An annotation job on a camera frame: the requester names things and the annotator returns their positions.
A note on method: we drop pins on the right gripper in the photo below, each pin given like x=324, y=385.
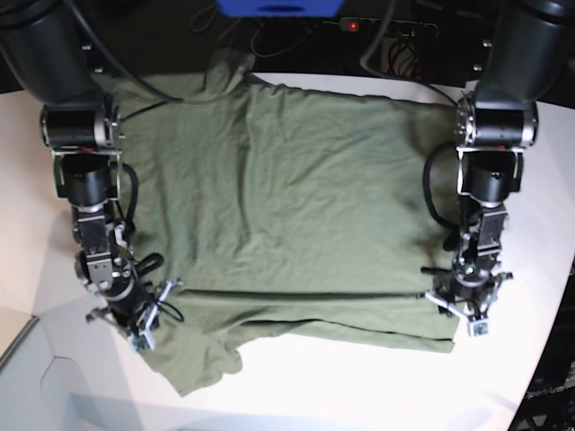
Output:
x=135, y=313

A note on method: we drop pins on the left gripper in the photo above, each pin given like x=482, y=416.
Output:
x=466, y=293

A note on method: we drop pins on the green t-shirt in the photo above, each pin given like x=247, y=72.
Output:
x=282, y=211

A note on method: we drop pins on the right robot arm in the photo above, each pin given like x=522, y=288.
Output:
x=80, y=125

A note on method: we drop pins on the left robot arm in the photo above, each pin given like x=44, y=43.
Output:
x=495, y=124

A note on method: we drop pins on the blue box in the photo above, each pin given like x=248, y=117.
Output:
x=279, y=8

